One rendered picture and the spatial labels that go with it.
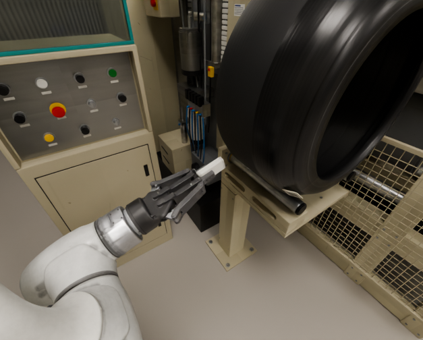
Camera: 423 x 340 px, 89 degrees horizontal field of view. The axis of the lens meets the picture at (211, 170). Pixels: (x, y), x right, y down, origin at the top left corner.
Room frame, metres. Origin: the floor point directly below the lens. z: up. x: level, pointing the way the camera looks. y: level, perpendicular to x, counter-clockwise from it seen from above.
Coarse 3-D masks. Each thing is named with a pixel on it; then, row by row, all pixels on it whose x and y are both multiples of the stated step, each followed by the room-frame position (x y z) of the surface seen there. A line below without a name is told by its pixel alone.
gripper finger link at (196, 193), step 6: (198, 186) 0.34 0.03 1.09; (192, 192) 0.33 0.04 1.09; (198, 192) 0.33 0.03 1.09; (204, 192) 0.34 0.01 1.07; (186, 198) 0.31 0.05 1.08; (192, 198) 0.32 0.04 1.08; (198, 198) 0.33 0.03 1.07; (180, 204) 0.30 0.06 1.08; (186, 204) 0.30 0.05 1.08; (192, 204) 0.31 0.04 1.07; (174, 210) 0.29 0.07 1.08; (180, 210) 0.29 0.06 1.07; (186, 210) 0.30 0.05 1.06; (174, 216) 0.27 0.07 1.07
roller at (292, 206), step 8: (232, 160) 0.70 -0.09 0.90; (240, 168) 0.65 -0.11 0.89; (248, 168) 0.63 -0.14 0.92; (256, 176) 0.59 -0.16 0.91; (264, 184) 0.55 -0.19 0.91; (272, 192) 0.52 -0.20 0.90; (280, 192) 0.50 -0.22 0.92; (280, 200) 0.48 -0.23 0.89; (288, 200) 0.47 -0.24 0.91; (296, 200) 0.46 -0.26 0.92; (296, 208) 0.44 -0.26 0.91; (304, 208) 0.45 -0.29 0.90
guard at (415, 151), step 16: (400, 144) 0.66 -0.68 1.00; (400, 160) 0.65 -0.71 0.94; (368, 176) 0.70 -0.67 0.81; (384, 176) 0.66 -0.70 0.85; (416, 176) 0.59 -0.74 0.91; (400, 192) 0.60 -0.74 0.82; (304, 224) 0.83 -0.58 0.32; (320, 224) 0.77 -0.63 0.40; (416, 224) 0.52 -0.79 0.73; (336, 240) 0.68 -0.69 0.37; (384, 256) 0.52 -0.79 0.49; (368, 272) 0.52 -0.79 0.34; (384, 288) 0.45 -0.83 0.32; (400, 304) 0.38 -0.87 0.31; (416, 304) 0.36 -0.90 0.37
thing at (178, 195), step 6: (198, 180) 0.36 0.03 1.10; (186, 186) 0.35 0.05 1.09; (192, 186) 0.35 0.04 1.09; (204, 186) 0.37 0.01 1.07; (180, 192) 0.33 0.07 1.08; (186, 192) 0.34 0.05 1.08; (162, 198) 0.32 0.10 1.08; (168, 198) 0.32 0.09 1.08; (174, 198) 0.32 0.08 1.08; (180, 198) 0.33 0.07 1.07; (162, 204) 0.31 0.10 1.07
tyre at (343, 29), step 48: (288, 0) 0.52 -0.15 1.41; (336, 0) 0.45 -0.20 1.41; (384, 0) 0.44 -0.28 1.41; (240, 48) 0.54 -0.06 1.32; (288, 48) 0.44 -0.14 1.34; (336, 48) 0.40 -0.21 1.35; (384, 48) 0.77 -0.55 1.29; (240, 96) 0.48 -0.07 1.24; (288, 96) 0.39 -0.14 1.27; (336, 96) 0.40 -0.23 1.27; (384, 96) 0.73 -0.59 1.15; (240, 144) 0.48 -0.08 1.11; (288, 144) 0.38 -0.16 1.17; (336, 144) 0.70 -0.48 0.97
